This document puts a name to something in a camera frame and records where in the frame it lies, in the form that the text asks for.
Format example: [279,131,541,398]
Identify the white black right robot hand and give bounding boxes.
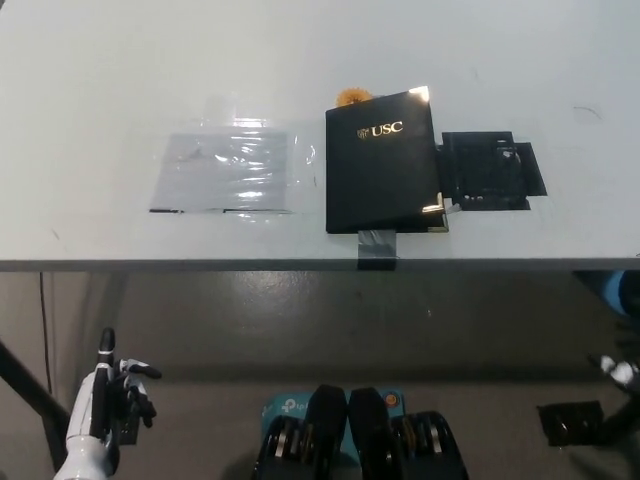
[587,352,640,397]

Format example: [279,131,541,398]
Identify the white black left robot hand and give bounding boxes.
[66,327,163,451]

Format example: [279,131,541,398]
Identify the black USC diary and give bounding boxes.
[324,85,450,235]

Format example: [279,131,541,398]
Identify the black diagonal table leg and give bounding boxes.
[597,392,640,447]
[0,338,72,454]

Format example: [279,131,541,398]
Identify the small black floor square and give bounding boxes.
[119,413,140,447]

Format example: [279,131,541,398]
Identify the blue round object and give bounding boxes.
[597,270,640,317]

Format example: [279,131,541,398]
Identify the teal tp-link box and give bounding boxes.
[259,387,404,454]

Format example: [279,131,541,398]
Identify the black taped fixture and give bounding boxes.
[433,130,549,212]

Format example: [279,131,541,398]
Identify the grey tape strip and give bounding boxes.
[356,229,400,272]

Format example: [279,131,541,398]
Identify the clear plastic sheet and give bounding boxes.
[148,94,320,217]

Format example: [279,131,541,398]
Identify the orange plastic gear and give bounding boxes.
[335,88,374,108]

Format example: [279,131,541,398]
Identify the thin black cable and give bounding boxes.
[38,272,54,397]

